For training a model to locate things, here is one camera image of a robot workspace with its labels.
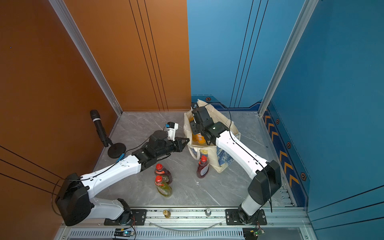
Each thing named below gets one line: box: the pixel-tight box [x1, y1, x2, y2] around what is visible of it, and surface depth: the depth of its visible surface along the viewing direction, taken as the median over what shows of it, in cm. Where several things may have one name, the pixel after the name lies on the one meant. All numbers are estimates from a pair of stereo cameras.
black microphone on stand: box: [90, 109, 127, 159], surface depth 86 cm
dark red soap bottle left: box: [154, 163, 173, 185], surface depth 74 cm
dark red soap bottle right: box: [196, 155, 209, 179], surface depth 77 cm
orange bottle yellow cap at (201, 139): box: [197, 133, 206, 144], surface depth 86 cm
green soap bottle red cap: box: [154, 175, 173, 198], surface depth 71 cm
